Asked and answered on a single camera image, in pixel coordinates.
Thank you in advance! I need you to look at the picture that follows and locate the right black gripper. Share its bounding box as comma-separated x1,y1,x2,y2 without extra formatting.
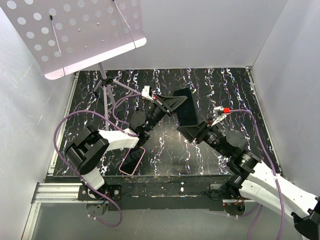
176,117,230,159

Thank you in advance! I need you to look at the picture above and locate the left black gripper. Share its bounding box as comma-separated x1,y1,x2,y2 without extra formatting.
144,94,188,133

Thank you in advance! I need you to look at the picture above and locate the black phone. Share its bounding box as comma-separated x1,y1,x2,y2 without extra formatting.
173,88,199,127

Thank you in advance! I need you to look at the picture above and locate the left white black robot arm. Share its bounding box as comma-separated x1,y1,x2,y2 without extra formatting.
65,94,188,200

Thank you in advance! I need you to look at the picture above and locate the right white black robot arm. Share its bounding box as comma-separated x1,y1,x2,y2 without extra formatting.
177,121,320,240

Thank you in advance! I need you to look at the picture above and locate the phone in pink case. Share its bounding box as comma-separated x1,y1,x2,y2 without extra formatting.
119,147,146,176

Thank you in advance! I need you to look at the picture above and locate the music stand tripod pole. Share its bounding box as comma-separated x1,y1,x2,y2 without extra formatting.
93,62,142,119

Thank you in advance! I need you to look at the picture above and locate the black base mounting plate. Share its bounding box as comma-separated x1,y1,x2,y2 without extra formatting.
77,174,258,212

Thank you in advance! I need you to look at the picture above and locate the perforated music stand desk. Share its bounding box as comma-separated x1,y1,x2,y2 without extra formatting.
0,0,147,80

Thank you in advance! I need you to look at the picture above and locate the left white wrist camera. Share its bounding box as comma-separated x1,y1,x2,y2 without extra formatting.
141,85,153,100

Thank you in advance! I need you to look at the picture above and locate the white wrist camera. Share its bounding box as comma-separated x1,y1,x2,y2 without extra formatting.
212,106,230,125
141,85,153,100

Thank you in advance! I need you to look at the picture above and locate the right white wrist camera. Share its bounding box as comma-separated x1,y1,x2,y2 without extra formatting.
212,106,230,125

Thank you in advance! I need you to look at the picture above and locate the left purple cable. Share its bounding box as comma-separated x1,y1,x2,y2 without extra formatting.
53,92,143,228

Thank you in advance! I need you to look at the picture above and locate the purple cable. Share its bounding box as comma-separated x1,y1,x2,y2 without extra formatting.
53,92,143,228
224,108,287,240

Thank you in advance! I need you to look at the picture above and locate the right aluminium side rail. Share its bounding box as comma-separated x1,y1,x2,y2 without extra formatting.
245,66,283,176

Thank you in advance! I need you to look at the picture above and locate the aluminium side rail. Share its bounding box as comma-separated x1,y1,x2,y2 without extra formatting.
47,72,80,176
245,66,283,176

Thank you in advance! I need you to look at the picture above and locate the left aluminium side rail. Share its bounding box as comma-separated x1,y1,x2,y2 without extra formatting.
47,72,80,176

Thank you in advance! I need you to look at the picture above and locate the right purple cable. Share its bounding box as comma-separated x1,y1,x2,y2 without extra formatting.
224,108,287,240

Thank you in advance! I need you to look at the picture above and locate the aluminium front rail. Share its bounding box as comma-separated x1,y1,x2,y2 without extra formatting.
31,182,263,204

